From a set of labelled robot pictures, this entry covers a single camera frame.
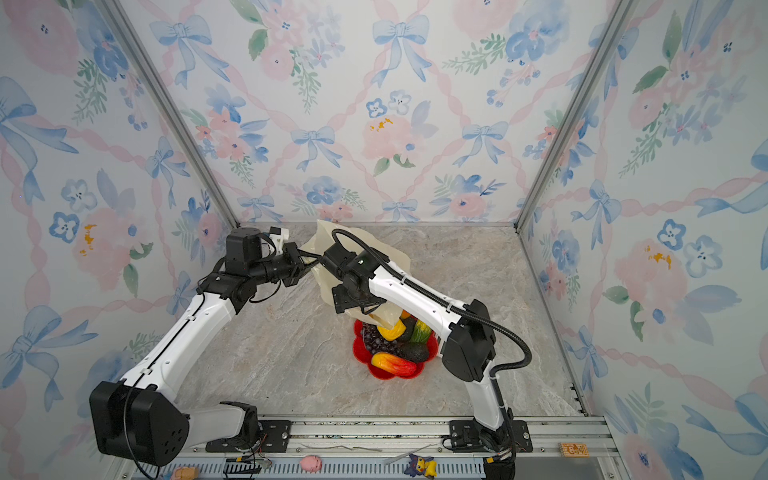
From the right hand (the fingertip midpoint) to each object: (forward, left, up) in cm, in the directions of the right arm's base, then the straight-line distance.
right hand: (355, 299), depth 82 cm
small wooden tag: (-32, -54, -15) cm, 65 cm away
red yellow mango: (-14, -10, -9) cm, 20 cm away
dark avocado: (-11, -17, -9) cm, 22 cm away
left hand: (+5, +7, +14) cm, 16 cm away
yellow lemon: (-7, -11, -6) cm, 14 cm away
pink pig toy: (-36, +8, -13) cm, 39 cm away
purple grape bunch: (-7, -5, -11) cm, 14 cm away
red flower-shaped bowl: (-10, -1, -13) cm, 16 cm away
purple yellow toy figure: (-36, -18, -13) cm, 43 cm away
